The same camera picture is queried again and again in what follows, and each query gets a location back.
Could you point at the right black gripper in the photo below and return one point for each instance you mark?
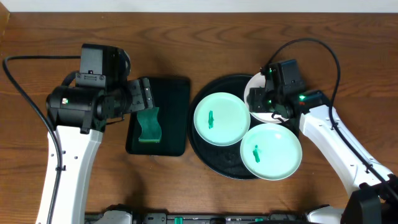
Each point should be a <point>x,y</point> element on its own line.
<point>257,102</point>

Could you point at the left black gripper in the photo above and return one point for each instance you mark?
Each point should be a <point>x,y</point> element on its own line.
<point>145,94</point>

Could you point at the green sponge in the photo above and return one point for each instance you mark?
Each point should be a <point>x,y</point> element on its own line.
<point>150,128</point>

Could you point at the mint green plate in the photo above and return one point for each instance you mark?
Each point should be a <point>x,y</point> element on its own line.
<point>271,151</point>
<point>221,119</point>

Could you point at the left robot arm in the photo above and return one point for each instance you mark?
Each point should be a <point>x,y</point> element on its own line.
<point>78,116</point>

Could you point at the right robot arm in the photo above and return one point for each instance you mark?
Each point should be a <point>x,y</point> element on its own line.
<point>371,187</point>

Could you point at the black rectangular tray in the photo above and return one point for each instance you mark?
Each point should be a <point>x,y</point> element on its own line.
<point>171,96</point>

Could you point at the black round tray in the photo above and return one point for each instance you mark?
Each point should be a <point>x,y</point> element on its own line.
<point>225,160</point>

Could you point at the white pink plate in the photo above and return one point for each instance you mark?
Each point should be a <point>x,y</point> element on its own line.
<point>259,80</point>

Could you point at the mint green plate front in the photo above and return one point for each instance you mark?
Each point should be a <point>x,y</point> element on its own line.
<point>271,151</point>

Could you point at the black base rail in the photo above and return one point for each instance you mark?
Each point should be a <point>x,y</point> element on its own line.
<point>163,218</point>

